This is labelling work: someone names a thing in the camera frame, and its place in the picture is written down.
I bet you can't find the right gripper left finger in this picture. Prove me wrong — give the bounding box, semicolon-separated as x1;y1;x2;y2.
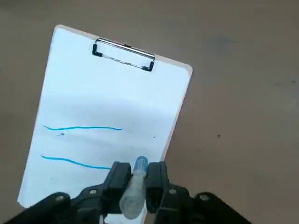
0;161;132;224

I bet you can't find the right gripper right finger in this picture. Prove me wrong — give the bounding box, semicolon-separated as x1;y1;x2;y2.
146;161;252;224

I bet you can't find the blue pen clear body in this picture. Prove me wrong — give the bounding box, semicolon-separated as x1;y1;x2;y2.
119;155;149;220

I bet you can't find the white paper sheet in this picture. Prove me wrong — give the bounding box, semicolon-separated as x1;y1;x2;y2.
17;26;189;224

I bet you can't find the light clipboard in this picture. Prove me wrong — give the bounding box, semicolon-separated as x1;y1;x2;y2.
17;24;194;224

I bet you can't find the metal clipboard clip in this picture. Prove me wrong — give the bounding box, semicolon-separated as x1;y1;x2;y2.
92;37;156;72

